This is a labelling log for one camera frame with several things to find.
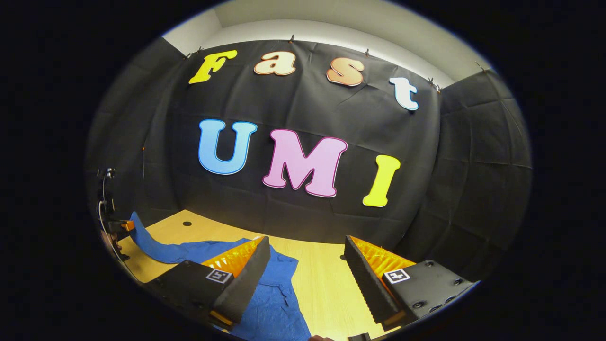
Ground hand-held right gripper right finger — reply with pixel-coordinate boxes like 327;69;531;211
344;235;475;332

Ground blue corduroy jacket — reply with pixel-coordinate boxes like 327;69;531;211
129;211;313;341

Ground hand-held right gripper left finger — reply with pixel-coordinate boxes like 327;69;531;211
142;235;272;332

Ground black backdrop cloth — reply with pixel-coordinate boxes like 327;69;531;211
85;36;533;280

